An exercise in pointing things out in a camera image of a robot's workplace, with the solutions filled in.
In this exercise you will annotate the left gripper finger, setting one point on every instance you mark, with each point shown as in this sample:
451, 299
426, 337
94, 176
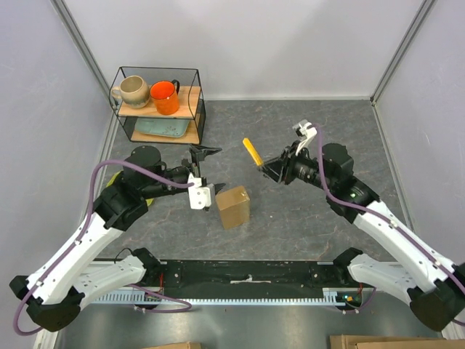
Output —
199, 152
218, 187

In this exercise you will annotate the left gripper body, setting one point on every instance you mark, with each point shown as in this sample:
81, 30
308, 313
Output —
195, 170

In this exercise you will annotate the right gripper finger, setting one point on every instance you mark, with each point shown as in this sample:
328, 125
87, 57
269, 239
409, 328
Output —
275, 176
275, 164

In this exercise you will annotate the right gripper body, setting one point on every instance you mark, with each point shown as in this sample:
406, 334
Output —
290, 163

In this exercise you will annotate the brown cardboard express box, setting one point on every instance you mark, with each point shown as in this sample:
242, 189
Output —
234, 207

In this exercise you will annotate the yellow utility knife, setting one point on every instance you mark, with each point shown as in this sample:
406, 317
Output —
253, 152

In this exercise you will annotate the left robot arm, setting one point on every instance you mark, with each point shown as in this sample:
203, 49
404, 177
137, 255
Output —
57, 292

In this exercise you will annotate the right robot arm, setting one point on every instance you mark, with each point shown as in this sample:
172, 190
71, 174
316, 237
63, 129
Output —
429, 283

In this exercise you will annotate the light green tray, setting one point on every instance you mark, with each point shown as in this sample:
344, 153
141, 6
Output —
162, 127

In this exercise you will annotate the yellow-green dotted plate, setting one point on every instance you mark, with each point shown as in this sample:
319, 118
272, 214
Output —
115, 177

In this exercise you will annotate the orange mug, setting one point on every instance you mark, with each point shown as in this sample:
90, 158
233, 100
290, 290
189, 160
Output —
165, 96

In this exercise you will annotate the beige ceramic mug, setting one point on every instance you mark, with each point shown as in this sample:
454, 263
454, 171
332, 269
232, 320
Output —
133, 90

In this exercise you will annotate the cardboard piece bottom centre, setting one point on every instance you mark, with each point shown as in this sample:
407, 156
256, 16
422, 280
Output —
179, 345

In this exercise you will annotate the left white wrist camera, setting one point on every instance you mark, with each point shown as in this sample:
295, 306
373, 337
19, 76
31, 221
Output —
201, 196

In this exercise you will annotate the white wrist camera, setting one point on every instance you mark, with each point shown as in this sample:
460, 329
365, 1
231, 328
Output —
306, 132
201, 196

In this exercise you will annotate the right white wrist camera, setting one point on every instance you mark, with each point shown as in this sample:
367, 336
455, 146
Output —
306, 132

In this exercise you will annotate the black wire wooden shelf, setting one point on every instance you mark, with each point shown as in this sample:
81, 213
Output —
191, 103

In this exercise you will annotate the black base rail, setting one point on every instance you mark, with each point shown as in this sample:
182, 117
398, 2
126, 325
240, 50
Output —
247, 280

